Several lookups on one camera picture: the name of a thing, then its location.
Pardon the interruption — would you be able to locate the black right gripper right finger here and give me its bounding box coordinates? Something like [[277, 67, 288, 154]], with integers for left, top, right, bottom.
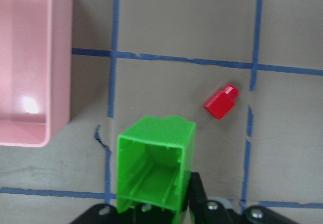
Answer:
[[188, 172, 234, 223]]

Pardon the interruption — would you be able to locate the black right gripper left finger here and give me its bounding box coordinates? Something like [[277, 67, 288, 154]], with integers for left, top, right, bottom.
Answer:
[[70, 203, 135, 224]]

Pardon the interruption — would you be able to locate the green toy block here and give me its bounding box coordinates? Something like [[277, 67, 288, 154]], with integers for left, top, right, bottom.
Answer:
[[117, 116, 196, 223]]

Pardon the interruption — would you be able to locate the pink plastic box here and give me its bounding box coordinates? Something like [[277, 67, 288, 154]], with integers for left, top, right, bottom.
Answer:
[[1, 0, 73, 147]]

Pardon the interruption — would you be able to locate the red toy block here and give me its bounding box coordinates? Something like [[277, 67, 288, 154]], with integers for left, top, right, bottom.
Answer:
[[203, 84, 240, 120]]

